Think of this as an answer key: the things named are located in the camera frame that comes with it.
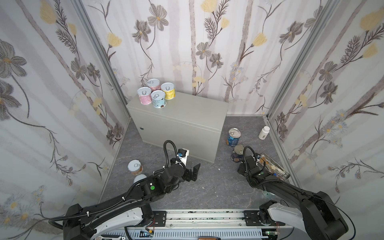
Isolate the teal can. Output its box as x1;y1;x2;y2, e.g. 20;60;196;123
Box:
151;90;167;109

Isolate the yellow can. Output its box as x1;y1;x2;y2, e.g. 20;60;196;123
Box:
161;83;176;100

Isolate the pink can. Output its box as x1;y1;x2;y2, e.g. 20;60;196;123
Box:
137;87;152;105
147;79;161;92

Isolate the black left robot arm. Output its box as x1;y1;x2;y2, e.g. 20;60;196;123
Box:
48;140;201;240

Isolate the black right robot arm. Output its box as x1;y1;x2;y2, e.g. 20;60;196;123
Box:
238;146;349;240

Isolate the grey metal cabinet counter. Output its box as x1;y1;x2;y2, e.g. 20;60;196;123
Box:
127;92;229;163

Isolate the dark blue can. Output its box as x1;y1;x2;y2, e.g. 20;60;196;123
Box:
231;145;245;163

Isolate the blue can silver lid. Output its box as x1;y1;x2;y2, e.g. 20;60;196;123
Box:
226;128;241;147

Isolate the white plastic bottle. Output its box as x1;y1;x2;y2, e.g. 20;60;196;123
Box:
259;126;271;140

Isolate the green can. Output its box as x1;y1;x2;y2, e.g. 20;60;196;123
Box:
134;174;147;183

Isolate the orange can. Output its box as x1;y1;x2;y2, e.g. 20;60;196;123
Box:
127;160;143;176

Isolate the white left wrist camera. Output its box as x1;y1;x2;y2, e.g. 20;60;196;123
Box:
177;148;190;166

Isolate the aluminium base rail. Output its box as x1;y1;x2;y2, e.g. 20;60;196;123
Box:
80;208;331;240

